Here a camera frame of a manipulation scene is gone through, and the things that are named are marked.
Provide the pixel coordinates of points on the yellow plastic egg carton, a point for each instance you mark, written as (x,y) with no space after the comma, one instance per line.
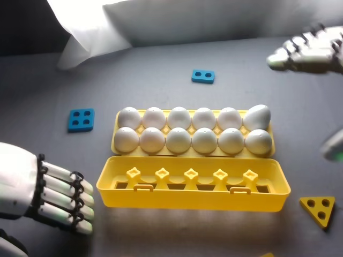
(187,199)

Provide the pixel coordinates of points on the white toy egg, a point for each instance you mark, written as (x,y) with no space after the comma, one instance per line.
(256,117)
(152,140)
(126,139)
(178,140)
(154,117)
(204,117)
(204,140)
(231,140)
(129,117)
(229,118)
(179,117)
(258,142)

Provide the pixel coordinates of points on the yellow triangle three-hole block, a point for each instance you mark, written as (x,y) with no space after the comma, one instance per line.
(317,207)

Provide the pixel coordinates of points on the blue four-hole block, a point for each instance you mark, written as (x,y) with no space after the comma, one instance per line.
(81,118)

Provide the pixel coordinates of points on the white curtain cloth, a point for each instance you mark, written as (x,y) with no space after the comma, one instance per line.
(80,32)

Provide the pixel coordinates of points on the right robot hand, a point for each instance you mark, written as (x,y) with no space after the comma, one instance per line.
(308,53)

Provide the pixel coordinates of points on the yellow toy block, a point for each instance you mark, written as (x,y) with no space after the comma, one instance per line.
(268,255)

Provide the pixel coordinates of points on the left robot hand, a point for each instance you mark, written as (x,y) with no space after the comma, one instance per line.
(16,182)

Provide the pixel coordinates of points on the grey table cloth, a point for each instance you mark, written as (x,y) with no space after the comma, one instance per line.
(160,91)

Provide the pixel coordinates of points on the blue two-hole block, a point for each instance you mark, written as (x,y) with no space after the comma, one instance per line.
(202,80)

